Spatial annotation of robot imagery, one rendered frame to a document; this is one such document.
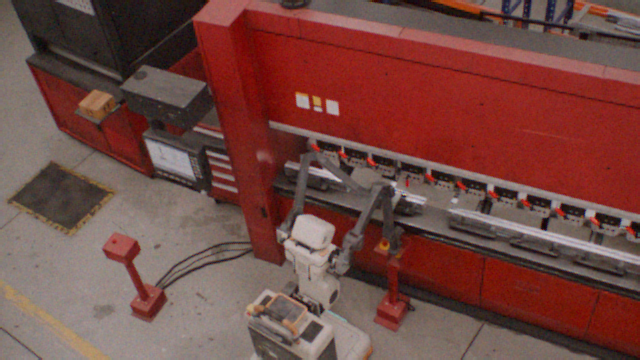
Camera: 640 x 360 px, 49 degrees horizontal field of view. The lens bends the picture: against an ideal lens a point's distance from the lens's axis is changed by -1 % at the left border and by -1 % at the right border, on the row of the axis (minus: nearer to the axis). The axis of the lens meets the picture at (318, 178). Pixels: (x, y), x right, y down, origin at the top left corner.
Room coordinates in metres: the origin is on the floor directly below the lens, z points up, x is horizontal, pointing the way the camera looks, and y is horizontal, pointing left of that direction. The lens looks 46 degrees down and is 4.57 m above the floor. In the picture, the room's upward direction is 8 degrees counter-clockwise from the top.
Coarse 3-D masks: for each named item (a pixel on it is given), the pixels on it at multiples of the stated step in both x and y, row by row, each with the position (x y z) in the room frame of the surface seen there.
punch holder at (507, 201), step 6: (498, 186) 2.84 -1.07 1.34; (498, 192) 2.83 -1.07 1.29; (504, 192) 2.81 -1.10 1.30; (510, 192) 2.80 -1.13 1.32; (516, 192) 2.78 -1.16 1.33; (492, 198) 2.85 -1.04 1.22; (504, 198) 2.81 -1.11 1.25; (510, 198) 2.79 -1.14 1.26; (516, 198) 2.78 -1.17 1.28; (498, 204) 2.83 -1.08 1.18; (504, 204) 2.81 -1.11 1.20; (510, 204) 2.79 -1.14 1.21
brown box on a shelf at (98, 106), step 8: (88, 96) 4.59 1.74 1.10; (96, 96) 4.57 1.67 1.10; (104, 96) 4.56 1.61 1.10; (112, 96) 4.56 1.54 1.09; (80, 104) 4.51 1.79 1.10; (88, 104) 4.49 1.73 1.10; (96, 104) 4.47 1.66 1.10; (104, 104) 4.48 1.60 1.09; (112, 104) 4.53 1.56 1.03; (80, 112) 4.54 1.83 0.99; (88, 112) 4.46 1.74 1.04; (96, 112) 4.41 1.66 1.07; (104, 112) 4.45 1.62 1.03; (112, 112) 4.49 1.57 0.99; (88, 120) 4.43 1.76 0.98; (96, 120) 4.41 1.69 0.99
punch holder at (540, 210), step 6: (528, 198) 2.74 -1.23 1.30; (534, 198) 2.72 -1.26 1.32; (540, 198) 2.70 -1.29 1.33; (546, 198) 2.69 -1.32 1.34; (534, 204) 2.72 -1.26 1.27; (540, 204) 2.70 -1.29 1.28; (546, 204) 2.68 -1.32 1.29; (528, 210) 2.73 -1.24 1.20; (534, 210) 2.72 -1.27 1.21; (540, 210) 2.70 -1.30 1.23; (546, 210) 2.68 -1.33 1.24; (540, 216) 2.69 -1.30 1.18; (546, 216) 2.67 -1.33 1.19
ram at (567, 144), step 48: (288, 48) 3.53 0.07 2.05; (336, 48) 3.36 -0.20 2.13; (288, 96) 3.55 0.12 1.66; (336, 96) 3.38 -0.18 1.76; (384, 96) 3.21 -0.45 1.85; (432, 96) 3.06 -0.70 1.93; (480, 96) 2.92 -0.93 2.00; (528, 96) 2.79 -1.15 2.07; (576, 96) 2.67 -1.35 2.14; (384, 144) 3.22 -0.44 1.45; (432, 144) 3.06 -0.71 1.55; (480, 144) 2.91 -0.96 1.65; (528, 144) 2.77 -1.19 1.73; (576, 144) 2.64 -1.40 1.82; (624, 144) 2.52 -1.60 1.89; (528, 192) 2.74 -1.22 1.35; (576, 192) 2.61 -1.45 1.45; (624, 192) 2.48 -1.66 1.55
